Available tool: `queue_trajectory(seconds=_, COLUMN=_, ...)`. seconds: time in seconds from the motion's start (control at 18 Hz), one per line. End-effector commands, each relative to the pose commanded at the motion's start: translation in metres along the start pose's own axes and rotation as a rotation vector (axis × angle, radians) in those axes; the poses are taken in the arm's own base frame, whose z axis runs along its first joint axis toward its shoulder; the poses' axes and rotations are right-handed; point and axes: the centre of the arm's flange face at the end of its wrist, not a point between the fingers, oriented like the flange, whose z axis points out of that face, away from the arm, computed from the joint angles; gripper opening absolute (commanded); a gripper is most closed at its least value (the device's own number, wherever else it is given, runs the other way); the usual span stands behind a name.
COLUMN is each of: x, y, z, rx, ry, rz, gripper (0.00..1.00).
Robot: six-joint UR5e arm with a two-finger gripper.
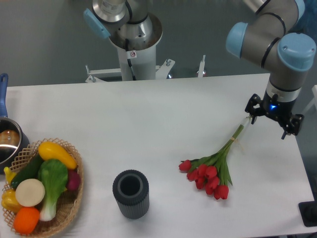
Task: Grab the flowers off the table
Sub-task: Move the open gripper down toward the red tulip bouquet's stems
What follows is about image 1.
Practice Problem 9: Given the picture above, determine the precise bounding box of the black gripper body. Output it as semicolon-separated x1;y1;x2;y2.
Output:
262;92;294;121

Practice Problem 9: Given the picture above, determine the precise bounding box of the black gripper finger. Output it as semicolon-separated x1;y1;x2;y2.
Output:
245;94;265;124
278;114;304;139

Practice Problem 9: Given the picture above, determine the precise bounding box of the red tulip bouquet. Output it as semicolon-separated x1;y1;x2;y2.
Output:
178;116;251;200

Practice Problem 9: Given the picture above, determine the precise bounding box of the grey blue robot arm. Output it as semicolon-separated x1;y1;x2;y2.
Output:
83;0;317;135

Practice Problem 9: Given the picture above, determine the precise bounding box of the black device at table edge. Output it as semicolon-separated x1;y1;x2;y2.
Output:
298;201;317;227

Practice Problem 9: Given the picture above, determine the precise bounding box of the blue plastic bag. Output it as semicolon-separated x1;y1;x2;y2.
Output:
293;0;317;41

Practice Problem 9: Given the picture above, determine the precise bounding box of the dark grey ribbed vase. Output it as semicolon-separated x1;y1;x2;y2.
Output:
112;170;150;220

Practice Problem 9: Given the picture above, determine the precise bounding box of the woven wicker basket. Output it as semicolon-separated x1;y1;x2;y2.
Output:
0;138;84;238

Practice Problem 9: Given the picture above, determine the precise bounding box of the yellow squash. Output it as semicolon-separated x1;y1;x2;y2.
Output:
38;141;77;170

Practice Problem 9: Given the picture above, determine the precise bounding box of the green bok choy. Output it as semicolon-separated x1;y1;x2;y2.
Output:
38;159;68;222

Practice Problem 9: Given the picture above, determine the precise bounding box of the dark green cucumber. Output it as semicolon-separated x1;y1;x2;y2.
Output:
10;154;44;189

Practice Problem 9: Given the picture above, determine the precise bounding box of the beige round onion slice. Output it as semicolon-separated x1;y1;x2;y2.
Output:
15;178;45;207

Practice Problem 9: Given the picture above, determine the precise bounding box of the yellow banana tip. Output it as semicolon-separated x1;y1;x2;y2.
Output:
3;167;17;184

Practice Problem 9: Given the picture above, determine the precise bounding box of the orange fruit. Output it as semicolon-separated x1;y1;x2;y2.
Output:
13;207;40;235

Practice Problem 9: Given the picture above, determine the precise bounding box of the yellow bell pepper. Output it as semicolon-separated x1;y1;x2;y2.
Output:
1;189;23;213

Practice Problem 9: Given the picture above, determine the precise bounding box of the white furniture frame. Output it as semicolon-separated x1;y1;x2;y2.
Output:
301;84;317;114

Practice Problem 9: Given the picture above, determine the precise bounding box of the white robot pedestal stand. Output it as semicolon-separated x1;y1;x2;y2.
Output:
85;44;207;83

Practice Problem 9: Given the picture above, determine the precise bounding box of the black cable on pedestal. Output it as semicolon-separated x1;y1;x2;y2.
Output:
124;38;137;81

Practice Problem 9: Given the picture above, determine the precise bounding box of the blue handled saucepan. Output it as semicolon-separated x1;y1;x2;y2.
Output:
0;73;29;175

